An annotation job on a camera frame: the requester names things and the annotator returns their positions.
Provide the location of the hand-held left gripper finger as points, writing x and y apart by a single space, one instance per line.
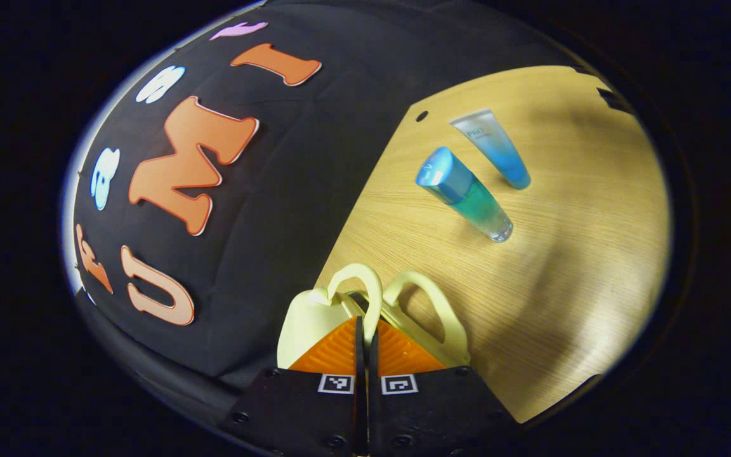
359 346
373 346

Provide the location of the pale yellow suitcase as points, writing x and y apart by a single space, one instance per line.
305 324

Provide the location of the blue-capped green bottle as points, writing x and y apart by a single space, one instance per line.
467 193

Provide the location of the blue and white tube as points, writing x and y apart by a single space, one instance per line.
499 149

